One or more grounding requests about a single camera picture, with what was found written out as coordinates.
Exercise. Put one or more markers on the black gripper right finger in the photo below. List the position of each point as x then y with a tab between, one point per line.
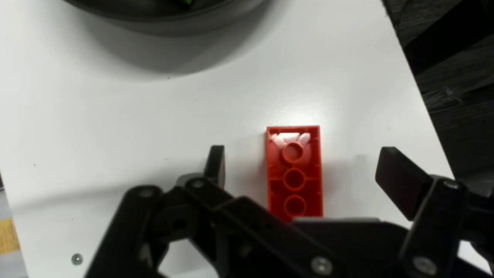
437	221

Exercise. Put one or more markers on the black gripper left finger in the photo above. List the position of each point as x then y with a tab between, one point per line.
247	232

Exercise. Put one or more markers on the black bowl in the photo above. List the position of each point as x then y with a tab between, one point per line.
170	17

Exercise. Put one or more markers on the orange lego brick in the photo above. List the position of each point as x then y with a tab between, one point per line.
294	179

